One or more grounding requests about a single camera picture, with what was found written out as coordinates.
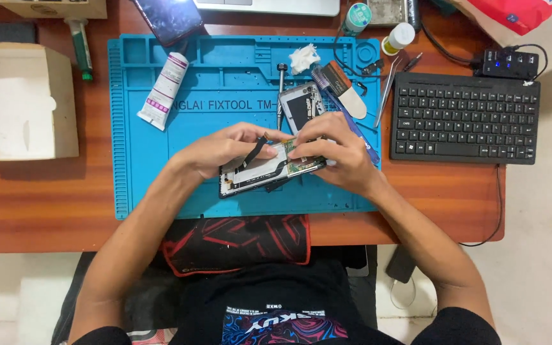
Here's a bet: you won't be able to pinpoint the blue pry tool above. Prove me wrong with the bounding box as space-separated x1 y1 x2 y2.
311 66 381 166

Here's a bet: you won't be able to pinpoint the person's black printed shirt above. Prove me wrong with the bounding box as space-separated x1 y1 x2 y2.
72 259 502 345

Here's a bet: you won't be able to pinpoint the black flex cable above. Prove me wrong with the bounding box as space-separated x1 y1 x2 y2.
238 134 270 172

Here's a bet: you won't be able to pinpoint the brown and white brush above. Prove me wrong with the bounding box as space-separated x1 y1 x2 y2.
321 60 368 120

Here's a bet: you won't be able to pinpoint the silver precision screwdriver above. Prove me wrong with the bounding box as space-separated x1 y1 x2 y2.
276 63 288 132

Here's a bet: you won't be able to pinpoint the black usb hub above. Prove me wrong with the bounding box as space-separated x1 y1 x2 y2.
472 48 540 80

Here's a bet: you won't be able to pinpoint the blue silicone repair mat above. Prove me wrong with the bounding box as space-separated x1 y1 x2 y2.
107 34 383 220

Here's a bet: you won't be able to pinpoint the grey metal tray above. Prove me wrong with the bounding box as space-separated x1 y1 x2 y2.
367 0 409 27

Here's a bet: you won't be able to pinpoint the white cardboard box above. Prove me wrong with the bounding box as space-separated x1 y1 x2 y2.
0 42 80 162

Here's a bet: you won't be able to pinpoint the green flux syringe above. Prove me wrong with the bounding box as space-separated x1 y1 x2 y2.
64 18 94 82

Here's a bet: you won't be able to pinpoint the black power adapter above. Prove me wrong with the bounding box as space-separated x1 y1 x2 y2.
385 245 418 284

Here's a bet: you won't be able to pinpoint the white tissue wad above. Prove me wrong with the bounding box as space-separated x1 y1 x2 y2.
288 43 321 76

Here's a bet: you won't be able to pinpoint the smartphone with circuit board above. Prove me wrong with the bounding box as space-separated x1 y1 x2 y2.
218 138 328 199

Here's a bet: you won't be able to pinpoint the green solder wire spool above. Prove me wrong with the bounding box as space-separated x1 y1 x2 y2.
342 3 372 37

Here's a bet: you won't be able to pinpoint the person's left hand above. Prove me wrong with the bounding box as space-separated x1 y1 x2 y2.
171 122 294 181

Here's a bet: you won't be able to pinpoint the silver laptop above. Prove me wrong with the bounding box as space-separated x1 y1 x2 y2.
193 0 341 17

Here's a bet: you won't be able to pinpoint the white glue tube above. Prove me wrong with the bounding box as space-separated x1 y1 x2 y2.
136 52 190 131

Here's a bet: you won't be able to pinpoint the beige cardboard box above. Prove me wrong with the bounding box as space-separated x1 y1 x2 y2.
0 0 108 20

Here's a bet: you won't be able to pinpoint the red plastic bag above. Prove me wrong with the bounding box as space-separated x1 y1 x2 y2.
448 0 552 48

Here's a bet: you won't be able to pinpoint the person's right hand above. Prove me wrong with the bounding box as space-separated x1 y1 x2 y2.
287 111 388 198

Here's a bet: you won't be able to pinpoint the black keyboard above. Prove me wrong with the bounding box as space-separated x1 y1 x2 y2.
389 72 541 165

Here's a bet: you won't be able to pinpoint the white capped yellow bottle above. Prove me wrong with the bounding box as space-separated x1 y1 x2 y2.
381 22 416 56

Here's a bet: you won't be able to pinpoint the red and black mouse pad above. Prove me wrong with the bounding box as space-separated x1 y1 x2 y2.
161 214 311 278

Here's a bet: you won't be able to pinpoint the silver phone back cover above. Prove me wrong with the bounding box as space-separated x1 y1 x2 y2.
279 81 327 136

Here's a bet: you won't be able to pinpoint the silver tweezers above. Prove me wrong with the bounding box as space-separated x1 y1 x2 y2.
374 57 403 129

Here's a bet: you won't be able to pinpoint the dark smartphone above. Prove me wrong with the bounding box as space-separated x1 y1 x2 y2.
132 0 204 48

